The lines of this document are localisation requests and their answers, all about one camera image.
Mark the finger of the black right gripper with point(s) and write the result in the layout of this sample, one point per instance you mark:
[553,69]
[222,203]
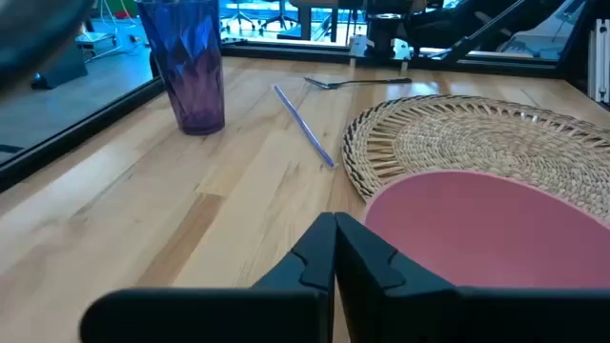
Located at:
[360,46]
[401,49]

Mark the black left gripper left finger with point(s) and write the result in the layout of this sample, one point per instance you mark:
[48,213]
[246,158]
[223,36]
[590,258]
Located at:
[214,314]

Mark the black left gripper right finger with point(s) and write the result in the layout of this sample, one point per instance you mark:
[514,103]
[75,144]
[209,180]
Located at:
[429,314]

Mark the blue drinking straw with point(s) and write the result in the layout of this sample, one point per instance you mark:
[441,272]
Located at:
[303,126]

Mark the purple faceted plastic tumbler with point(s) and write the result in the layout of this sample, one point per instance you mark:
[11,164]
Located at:
[190,71]

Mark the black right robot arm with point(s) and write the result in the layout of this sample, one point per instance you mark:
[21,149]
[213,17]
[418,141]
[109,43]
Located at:
[443,28]

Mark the black office chair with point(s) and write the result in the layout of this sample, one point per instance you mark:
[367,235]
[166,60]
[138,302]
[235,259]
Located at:
[240,14]
[281,14]

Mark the pink bowl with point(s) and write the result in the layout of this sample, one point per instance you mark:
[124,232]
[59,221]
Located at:
[476,228]

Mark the round woven straw placemat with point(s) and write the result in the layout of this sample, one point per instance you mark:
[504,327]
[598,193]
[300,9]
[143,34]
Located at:
[476,138]

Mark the silver aluminium extrusion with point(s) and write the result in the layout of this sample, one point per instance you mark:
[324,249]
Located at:
[600,62]

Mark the grey floor box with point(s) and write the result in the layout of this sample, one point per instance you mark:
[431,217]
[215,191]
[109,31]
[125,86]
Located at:
[62,71]

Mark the dark grey blurred housing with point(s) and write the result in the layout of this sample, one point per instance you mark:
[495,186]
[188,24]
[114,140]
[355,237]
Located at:
[33,33]

